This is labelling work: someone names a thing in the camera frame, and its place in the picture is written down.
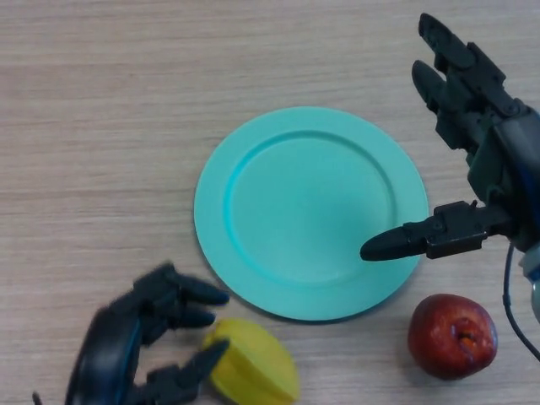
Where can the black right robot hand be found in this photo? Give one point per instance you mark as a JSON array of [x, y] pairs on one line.
[[510, 164]]

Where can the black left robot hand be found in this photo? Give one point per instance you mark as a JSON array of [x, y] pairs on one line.
[[105, 354]]

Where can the yellow starfruit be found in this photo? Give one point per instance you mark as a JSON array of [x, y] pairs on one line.
[[253, 363]]

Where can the green round plate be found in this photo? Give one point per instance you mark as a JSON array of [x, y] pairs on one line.
[[312, 215]]

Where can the red apple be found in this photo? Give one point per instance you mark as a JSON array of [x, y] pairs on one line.
[[447, 337]]

